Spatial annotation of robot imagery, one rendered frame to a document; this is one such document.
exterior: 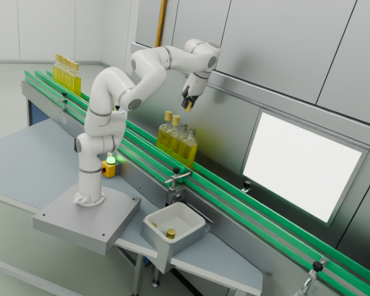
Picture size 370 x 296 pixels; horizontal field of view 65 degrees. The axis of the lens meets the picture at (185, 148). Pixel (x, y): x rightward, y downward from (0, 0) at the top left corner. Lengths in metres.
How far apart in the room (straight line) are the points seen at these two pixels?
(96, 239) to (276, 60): 0.99
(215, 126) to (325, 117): 0.50
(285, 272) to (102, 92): 0.94
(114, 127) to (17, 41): 6.07
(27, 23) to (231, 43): 6.05
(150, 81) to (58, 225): 0.65
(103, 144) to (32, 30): 6.08
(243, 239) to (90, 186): 0.67
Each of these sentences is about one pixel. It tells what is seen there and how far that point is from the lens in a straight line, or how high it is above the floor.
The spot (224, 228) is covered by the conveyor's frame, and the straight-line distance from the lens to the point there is 1.31.
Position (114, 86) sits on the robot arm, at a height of 1.36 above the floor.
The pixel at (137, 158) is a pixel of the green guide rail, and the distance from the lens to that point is 1.49.
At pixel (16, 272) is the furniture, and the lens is 1.93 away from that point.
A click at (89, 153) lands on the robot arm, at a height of 1.06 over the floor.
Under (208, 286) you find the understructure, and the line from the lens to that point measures 1.90.
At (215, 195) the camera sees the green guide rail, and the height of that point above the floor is 0.92.
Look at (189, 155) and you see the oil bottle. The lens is 1.37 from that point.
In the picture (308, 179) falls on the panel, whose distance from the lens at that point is 1.25.
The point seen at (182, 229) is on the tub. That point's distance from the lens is 1.32.
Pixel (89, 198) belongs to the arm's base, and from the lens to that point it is 1.31.
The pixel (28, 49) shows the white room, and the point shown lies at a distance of 7.21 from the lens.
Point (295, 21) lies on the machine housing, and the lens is 1.26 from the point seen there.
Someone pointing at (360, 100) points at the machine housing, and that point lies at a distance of 1.17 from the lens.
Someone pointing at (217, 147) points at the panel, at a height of 1.05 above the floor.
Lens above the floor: 1.63
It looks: 25 degrees down
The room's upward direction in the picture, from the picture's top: 12 degrees clockwise
